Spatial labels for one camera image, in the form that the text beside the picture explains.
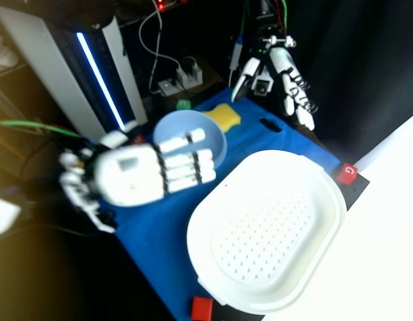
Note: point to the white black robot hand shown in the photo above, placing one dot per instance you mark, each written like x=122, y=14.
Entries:
x=290, y=90
x=129, y=177

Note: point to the yellow sponge with green side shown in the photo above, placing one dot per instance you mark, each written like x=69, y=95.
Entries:
x=224, y=117

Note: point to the light blue bowl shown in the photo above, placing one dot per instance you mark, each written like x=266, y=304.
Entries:
x=179, y=123

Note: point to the blue table cloth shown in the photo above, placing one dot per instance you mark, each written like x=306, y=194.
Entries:
x=159, y=240

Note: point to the green block with letter Y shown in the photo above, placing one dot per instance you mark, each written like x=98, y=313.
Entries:
x=183, y=104

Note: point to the red block with letter G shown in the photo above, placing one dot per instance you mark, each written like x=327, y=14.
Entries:
x=346, y=174

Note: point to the white power strip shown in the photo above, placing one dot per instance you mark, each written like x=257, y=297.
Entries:
x=189, y=75

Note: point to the white tower with blue light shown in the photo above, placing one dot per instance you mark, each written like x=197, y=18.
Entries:
x=42, y=67

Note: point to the white perforated oval tray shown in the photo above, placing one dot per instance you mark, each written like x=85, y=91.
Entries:
x=266, y=234

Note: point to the red toy block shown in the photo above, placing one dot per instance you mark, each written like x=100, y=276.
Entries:
x=202, y=308

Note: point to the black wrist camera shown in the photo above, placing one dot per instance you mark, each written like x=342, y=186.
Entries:
x=261, y=86

